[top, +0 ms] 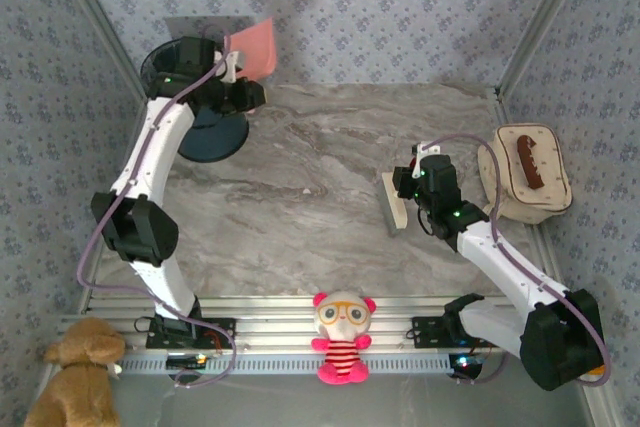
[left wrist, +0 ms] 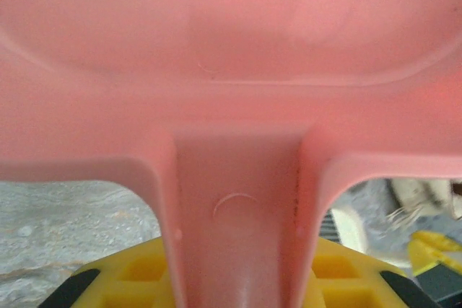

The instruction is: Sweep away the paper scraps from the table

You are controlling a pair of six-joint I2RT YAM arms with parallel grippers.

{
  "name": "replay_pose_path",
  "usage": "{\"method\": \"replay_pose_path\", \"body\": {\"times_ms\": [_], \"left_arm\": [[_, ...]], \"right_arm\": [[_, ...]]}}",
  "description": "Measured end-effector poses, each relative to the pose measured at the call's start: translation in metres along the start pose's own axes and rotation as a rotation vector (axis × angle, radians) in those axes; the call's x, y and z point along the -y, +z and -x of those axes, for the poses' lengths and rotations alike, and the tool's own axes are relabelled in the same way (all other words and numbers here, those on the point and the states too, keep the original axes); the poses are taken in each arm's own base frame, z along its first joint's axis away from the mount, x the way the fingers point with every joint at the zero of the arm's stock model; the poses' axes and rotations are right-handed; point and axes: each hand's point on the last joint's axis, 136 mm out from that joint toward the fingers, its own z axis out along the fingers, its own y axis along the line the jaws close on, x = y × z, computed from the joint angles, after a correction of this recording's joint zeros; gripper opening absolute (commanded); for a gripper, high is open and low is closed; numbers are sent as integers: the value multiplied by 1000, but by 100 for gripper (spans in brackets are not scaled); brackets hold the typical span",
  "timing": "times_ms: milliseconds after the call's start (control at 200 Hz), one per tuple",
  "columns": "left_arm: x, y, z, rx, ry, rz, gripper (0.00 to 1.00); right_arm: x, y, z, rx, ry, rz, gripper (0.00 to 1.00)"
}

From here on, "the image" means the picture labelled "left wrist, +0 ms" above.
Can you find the pink plastic dustpan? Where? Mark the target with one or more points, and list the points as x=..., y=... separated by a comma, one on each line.
x=231, y=70

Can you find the cream wooden hand brush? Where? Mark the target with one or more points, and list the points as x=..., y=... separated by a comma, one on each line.
x=348, y=232

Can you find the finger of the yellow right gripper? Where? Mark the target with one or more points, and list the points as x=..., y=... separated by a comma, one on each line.
x=431, y=254

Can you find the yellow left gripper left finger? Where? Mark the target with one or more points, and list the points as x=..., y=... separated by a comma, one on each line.
x=119, y=282

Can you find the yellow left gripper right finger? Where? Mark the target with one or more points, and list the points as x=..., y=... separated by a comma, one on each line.
x=353, y=282

